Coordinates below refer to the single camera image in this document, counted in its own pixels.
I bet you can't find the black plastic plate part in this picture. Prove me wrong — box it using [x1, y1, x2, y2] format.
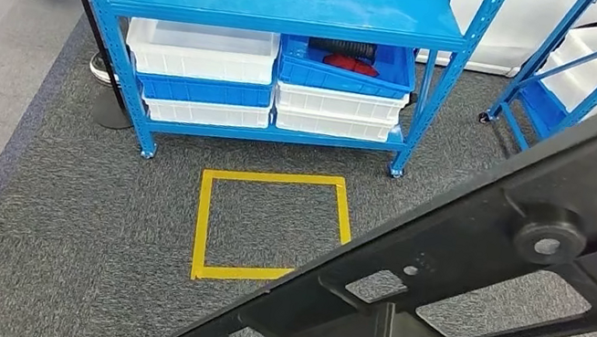
[149, 12, 597, 337]

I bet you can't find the red part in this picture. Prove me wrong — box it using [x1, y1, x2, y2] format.
[322, 52, 383, 79]

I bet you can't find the white plastic bin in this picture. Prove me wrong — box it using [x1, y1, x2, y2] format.
[138, 84, 274, 142]
[273, 71, 411, 130]
[271, 100, 401, 151]
[120, 8, 283, 97]

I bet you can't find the yellow floor tape square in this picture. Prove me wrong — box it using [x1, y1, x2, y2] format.
[183, 153, 363, 307]

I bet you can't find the black white person's foot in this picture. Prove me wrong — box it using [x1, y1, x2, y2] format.
[86, 50, 126, 90]

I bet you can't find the black pole stand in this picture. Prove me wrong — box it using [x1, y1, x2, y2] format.
[7, 0, 156, 133]

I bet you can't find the black corrugated hose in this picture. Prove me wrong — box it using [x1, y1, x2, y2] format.
[306, 33, 379, 64]

